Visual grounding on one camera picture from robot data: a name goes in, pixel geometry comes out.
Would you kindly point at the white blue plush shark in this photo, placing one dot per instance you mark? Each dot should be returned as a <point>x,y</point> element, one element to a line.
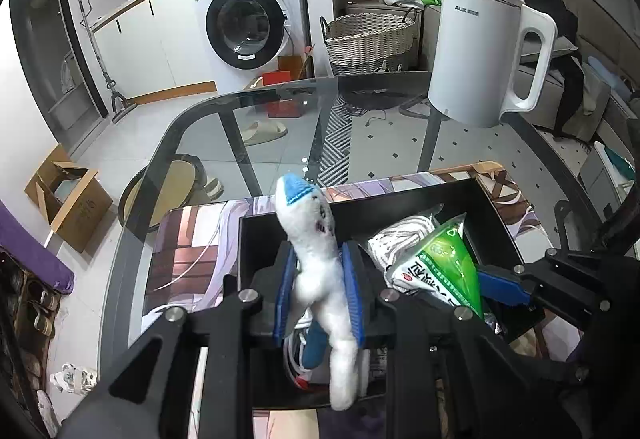
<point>320,289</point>

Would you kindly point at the brown cardboard box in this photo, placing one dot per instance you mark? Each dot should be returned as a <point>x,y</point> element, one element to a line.
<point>80,214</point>

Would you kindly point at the black cardboard box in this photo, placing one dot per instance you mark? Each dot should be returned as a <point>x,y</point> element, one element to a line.
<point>400,204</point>

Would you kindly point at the white lower cabinets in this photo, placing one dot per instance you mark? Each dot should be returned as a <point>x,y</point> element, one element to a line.
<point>150,49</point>

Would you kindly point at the green white snack packet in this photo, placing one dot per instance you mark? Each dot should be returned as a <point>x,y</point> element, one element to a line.
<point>450,264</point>

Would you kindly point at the shoe rack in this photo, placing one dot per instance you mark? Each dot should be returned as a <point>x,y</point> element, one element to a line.
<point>25,309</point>

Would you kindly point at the striped floor rug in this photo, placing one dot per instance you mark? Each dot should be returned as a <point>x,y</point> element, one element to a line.
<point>340,144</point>

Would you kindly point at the round brown stool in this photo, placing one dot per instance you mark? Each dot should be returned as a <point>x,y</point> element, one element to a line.
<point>165,184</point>

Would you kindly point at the grey mop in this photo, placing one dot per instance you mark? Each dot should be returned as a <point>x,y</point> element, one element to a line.
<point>107,84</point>

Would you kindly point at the wicker basket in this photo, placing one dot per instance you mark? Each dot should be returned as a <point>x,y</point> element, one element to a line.
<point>370,44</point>

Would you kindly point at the red box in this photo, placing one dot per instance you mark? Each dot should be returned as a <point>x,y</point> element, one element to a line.
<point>282,89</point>

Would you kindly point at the red white snack packet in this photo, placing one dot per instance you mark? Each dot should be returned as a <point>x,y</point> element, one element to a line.
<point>300,383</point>

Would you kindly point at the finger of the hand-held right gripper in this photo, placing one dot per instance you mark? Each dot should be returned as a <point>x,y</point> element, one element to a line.
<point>500,286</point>
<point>570,259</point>

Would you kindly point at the grey sofa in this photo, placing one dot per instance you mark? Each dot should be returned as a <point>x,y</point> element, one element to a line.
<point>600,114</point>

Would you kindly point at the black chair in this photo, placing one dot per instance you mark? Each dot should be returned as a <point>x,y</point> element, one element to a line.
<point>562,224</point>

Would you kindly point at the beige slipper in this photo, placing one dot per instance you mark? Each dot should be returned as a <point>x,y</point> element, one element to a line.
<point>265,134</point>

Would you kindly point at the black jacket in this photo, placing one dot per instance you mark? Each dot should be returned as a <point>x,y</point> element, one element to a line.
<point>572,84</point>

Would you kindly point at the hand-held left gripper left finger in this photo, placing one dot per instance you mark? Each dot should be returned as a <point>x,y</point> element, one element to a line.
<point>285,289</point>

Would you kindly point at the white electric kettle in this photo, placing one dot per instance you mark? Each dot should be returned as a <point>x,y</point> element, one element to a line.
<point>470,59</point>

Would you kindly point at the printed desk mat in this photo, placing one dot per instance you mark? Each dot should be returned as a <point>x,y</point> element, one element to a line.
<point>190,244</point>

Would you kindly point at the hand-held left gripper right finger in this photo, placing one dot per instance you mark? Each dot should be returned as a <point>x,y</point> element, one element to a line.
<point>352,289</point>

